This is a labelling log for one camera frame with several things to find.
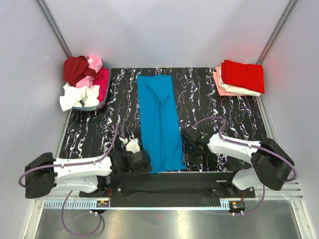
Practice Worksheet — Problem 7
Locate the blue t shirt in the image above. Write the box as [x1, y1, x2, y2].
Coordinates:
[137, 75, 186, 173]

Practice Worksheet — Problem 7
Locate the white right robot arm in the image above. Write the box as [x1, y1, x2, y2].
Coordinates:
[181, 127, 295, 198]

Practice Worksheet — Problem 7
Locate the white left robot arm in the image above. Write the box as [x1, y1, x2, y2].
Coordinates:
[19, 150, 152, 199]

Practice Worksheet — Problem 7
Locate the folded white t shirt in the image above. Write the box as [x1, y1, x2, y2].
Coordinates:
[213, 66, 261, 97]

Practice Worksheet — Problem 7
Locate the grey laundry basket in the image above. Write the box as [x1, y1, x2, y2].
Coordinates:
[72, 61, 111, 112]

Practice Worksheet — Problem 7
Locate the folded salmon t shirt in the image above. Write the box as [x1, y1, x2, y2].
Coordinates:
[213, 70, 240, 97]

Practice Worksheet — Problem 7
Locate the white crumpled t shirt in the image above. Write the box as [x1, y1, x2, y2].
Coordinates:
[59, 83, 100, 112]

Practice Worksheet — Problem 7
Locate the folded red t shirt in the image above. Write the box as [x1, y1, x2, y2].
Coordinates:
[221, 60, 265, 94]

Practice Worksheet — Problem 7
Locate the magenta t shirt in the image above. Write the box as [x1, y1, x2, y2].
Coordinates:
[93, 68, 109, 103]

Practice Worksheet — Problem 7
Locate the light pink t shirt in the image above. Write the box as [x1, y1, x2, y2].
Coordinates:
[76, 55, 102, 88]

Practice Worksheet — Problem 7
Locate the dark red t shirt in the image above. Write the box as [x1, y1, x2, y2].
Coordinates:
[63, 56, 97, 87]

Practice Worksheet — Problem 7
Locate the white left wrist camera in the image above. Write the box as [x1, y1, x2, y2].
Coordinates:
[126, 138, 141, 153]

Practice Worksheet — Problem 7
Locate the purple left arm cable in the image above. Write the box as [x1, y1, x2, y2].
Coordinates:
[19, 123, 127, 236]

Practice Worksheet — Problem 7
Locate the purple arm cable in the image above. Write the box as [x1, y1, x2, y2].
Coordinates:
[191, 116, 298, 215]
[19, 123, 127, 236]

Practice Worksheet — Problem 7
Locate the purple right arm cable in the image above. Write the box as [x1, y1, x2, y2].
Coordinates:
[191, 116, 298, 215]

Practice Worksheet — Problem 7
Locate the white slotted cable duct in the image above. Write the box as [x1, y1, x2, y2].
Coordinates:
[43, 199, 110, 210]

